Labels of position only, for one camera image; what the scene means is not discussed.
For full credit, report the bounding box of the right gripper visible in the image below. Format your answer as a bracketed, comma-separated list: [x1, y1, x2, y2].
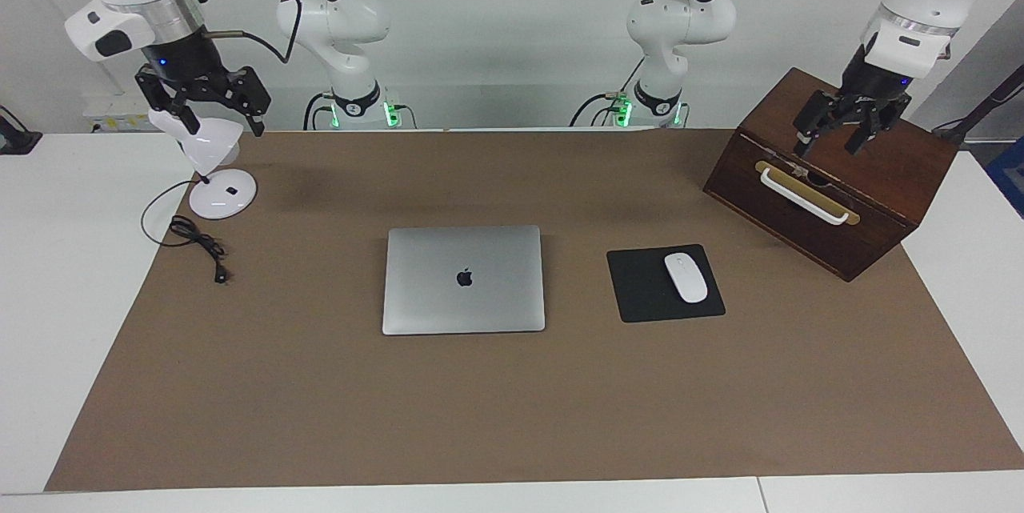
[134, 30, 273, 138]

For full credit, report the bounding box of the silver laptop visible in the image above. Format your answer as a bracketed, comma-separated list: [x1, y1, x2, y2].
[381, 225, 547, 337]

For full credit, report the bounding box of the black stand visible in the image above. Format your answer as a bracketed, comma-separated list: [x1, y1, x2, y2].
[0, 105, 43, 156]
[931, 63, 1024, 148]

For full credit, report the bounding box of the black mouse pad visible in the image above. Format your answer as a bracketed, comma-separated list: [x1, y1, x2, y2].
[606, 243, 727, 324]

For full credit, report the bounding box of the black cable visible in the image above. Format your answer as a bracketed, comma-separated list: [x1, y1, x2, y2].
[302, 92, 335, 131]
[198, 0, 306, 66]
[569, 57, 647, 128]

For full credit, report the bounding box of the black lamp cord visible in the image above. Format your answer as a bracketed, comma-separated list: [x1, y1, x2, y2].
[140, 179, 231, 286]

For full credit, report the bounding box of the white computer mouse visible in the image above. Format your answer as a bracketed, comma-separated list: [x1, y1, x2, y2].
[663, 252, 710, 305]

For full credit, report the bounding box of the brown wooden drawer box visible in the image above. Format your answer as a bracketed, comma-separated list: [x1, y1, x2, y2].
[702, 66, 960, 283]

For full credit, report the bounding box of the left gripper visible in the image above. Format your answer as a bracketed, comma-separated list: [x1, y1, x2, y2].
[791, 43, 914, 159]

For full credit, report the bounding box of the white desk lamp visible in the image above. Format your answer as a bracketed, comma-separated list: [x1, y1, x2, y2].
[148, 108, 259, 221]

